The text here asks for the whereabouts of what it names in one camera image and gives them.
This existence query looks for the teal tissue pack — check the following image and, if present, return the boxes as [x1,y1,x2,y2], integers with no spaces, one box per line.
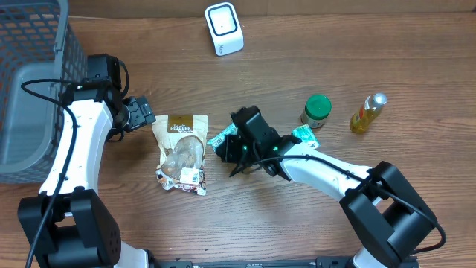
[207,123,237,151]

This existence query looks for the small teal white box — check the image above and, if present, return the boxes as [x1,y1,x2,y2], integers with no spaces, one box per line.
[292,124,321,150]

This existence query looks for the brown snack packet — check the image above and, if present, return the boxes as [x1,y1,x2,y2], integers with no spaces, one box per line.
[152,115,209,196]

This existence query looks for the green lid white jar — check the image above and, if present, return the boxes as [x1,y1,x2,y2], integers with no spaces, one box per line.
[300,95,332,129]

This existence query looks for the yellow liquid bottle silver cap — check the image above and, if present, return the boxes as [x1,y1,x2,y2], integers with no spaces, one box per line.
[350,92,387,134]

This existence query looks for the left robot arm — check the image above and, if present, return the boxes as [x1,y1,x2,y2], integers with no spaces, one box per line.
[17,54,160,268]

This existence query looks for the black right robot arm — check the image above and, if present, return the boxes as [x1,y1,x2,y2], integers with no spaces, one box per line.
[209,106,441,267]

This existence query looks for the white barcode scanner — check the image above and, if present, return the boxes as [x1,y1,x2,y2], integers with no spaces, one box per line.
[205,1,244,57]

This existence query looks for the grey plastic shopping basket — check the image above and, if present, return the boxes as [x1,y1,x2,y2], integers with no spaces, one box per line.
[1,0,87,184]

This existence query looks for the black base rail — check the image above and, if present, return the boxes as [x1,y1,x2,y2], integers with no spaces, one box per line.
[149,256,354,268]

